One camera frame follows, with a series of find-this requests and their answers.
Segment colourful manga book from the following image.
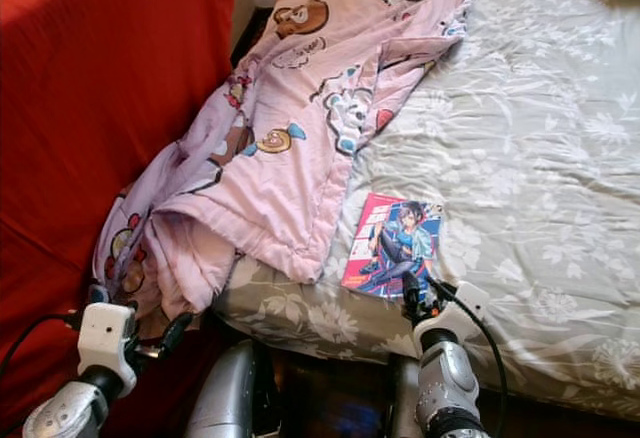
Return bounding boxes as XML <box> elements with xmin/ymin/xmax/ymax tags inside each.
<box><xmin>340</xmin><ymin>192</ymin><xmax>444</xmax><ymax>301</ymax></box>

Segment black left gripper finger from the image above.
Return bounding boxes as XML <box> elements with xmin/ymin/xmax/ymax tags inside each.
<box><xmin>158</xmin><ymin>311</ymin><xmax>193</xmax><ymax>357</ymax></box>

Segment large red mattress cushion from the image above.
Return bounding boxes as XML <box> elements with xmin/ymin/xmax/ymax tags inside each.
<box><xmin>0</xmin><ymin>0</ymin><xmax>239</xmax><ymax>434</ymax></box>

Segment pink cartoon print blanket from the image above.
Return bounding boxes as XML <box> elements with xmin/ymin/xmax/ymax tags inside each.
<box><xmin>93</xmin><ymin>0</ymin><xmax>481</xmax><ymax>329</ymax></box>

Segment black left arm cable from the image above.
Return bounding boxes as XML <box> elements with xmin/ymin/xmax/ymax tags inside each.
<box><xmin>0</xmin><ymin>313</ymin><xmax>89</xmax><ymax>429</ymax></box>

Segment grey floral bed sheet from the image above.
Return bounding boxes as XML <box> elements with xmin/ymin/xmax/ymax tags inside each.
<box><xmin>215</xmin><ymin>0</ymin><xmax>640</xmax><ymax>421</ymax></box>

